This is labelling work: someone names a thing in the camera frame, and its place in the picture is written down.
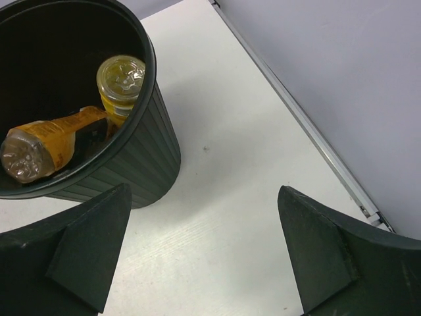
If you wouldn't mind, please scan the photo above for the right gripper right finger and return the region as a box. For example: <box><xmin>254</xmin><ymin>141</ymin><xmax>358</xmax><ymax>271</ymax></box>
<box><xmin>278</xmin><ymin>186</ymin><xmax>420</xmax><ymax>315</ymax></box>

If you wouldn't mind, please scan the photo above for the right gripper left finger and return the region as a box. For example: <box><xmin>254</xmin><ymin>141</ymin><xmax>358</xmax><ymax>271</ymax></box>
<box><xmin>1</xmin><ymin>184</ymin><xmax>132</xmax><ymax>315</ymax></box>

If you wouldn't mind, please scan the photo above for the orange bottle blue label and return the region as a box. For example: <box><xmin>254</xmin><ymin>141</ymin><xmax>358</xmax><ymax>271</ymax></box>
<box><xmin>1</xmin><ymin>106</ymin><xmax>116</xmax><ymax>184</ymax></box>

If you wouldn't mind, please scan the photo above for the yellow bottle blue cap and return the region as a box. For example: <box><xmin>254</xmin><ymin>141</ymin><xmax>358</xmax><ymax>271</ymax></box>
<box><xmin>96</xmin><ymin>55</ymin><xmax>145</xmax><ymax>127</ymax></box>

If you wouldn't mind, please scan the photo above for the black plastic bin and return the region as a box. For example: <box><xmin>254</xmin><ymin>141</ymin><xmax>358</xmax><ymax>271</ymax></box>
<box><xmin>1</xmin><ymin>1</ymin><xmax>181</xmax><ymax>208</ymax></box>

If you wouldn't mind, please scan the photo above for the aluminium table frame rail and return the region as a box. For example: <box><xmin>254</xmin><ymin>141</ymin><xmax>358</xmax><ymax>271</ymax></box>
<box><xmin>210</xmin><ymin>0</ymin><xmax>397</xmax><ymax>233</ymax></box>

